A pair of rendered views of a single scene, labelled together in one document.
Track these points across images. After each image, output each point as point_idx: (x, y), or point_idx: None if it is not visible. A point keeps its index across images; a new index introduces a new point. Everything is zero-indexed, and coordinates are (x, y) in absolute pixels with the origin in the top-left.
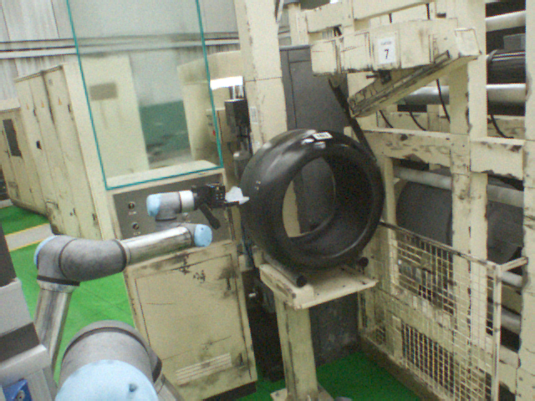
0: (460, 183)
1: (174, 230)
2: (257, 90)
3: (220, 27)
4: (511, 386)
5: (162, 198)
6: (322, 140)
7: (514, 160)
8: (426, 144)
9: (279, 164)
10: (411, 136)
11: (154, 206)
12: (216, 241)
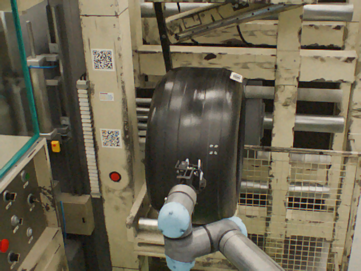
0: (285, 92)
1: (246, 238)
2: (119, 28)
3: None
4: (328, 236)
5: (185, 207)
6: (237, 82)
7: (347, 69)
8: (244, 61)
9: (229, 119)
10: (222, 55)
11: (187, 222)
12: (38, 237)
